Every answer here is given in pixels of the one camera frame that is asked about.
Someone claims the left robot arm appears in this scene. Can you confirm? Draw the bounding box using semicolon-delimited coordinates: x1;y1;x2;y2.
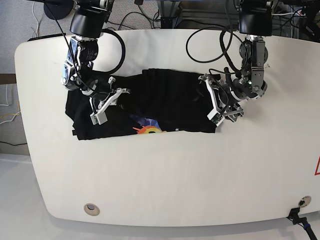
199;0;272;126

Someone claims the black clamp with cable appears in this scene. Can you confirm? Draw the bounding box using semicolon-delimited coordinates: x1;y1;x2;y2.
286;207;318;240

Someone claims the black aluminium frame post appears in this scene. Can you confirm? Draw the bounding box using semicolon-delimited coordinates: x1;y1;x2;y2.
160;16;179;29

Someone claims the metal table grommet left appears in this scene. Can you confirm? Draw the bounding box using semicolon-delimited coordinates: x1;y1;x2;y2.
84;203;100;217

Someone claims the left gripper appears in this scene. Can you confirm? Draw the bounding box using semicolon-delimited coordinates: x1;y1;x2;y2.
198;74;244;122

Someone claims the metal table grommet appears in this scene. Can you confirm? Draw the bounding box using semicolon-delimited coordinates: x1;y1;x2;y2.
84;203;100;217
298;195;312;208

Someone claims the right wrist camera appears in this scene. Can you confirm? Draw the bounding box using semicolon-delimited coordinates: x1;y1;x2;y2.
90;112;108;125

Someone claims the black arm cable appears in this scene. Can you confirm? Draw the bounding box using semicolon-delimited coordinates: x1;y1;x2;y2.
99;28;126;75

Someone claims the white floor cable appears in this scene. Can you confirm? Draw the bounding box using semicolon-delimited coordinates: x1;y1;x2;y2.
30;2;41;38

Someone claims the black T-shirt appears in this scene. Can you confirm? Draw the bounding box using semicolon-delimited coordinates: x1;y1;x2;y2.
65;68;217;140

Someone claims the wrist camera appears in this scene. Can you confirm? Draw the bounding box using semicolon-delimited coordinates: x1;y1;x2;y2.
90;112;108;125
207;109;225;127

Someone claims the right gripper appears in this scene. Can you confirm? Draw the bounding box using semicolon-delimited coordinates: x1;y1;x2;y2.
82;76;131;118

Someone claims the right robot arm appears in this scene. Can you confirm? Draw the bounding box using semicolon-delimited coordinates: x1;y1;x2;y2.
61;0;131;125

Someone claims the red warning triangle sticker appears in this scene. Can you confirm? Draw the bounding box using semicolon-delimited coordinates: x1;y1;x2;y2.
314;157;320;176

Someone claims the dark round stand base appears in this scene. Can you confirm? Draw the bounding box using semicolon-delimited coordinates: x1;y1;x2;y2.
43;0;74;20

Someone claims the metal table grommet right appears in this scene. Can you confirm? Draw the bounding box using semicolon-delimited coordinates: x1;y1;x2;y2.
298;195;312;208

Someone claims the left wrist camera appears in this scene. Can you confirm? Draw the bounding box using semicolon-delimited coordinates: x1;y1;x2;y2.
207;109;225;127

